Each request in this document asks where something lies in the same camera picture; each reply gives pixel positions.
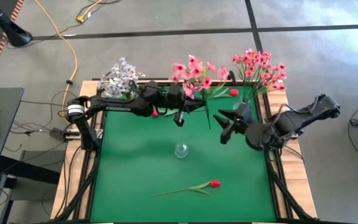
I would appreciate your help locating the pink flower spray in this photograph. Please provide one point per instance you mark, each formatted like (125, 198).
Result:
(194, 71)
(249, 59)
(277, 77)

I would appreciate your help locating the black aluminium table frame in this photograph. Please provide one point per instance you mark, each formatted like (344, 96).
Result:
(277, 193)

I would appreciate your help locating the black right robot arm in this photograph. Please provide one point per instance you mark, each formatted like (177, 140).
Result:
(294, 121)

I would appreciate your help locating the green table mat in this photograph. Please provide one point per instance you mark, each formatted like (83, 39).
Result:
(135, 174)

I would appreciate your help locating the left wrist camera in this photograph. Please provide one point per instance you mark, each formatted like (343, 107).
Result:
(174, 90)

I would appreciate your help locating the ribbed clear glass vase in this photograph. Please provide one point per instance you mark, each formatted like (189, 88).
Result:
(181, 151)

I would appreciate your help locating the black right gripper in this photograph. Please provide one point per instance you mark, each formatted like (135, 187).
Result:
(239, 127)

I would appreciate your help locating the black stand base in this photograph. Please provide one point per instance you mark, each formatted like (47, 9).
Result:
(14, 32)

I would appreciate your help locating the black power adapter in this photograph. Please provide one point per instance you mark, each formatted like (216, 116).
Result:
(57, 134)

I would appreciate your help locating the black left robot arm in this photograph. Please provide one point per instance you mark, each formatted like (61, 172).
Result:
(120, 107)

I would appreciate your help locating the dark grey desk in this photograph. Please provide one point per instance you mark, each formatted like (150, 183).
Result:
(2, 133)

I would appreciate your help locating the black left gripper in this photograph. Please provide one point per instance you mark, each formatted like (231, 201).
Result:
(177, 104)

